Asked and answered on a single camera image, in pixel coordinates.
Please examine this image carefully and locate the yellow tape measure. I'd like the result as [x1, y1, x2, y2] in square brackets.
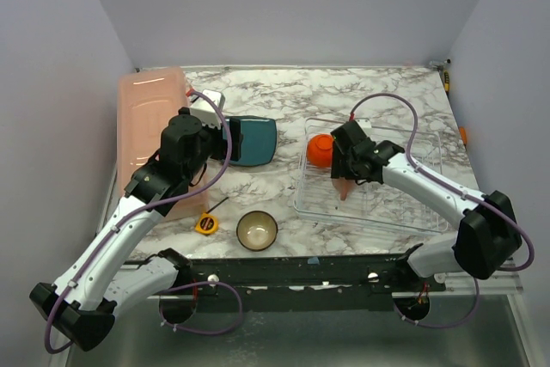
[194, 212, 219, 235]

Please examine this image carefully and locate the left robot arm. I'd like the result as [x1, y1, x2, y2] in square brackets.
[29, 107, 242, 354]

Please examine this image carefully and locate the pink floral mug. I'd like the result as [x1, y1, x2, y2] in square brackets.
[333, 178, 357, 201]

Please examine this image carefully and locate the black mounting rail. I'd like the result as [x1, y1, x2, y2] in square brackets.
[174, 254, 445, 313]

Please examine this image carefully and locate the teal square plate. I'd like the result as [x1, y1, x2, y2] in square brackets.
[226, 115, 278, 168]

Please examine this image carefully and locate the yellow black tool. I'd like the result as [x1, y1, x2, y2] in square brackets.
[443, 70, 450, 94]

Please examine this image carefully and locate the beige bowl dark rim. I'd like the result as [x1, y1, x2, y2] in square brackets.
[235, 211, 278, 252]

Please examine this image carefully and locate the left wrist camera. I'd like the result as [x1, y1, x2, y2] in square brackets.
[186, 89, 225, 129]

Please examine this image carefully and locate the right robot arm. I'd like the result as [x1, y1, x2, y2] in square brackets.
[331, 120, 523, 280]

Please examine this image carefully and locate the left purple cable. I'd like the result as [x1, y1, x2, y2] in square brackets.
[42, 89, 234, 354]

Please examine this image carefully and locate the clear dish rack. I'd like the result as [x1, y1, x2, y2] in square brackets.
[292, 116, 448, 237]

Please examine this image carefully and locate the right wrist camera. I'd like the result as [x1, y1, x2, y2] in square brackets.
[349, 114, 372, 131]

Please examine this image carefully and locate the orange bowl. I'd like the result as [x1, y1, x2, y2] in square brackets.
[306, 134, 333, 168]

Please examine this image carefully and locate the pink plastic storage box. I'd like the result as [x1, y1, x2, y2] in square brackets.
[117, 67, 190, 195]

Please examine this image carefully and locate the orange clip on wall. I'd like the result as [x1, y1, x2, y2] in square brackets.
[459, 126, 468, 146]

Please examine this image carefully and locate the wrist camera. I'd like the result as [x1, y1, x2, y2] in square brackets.
[186, 89, 225, 129]
[349, 114, 372, 131]

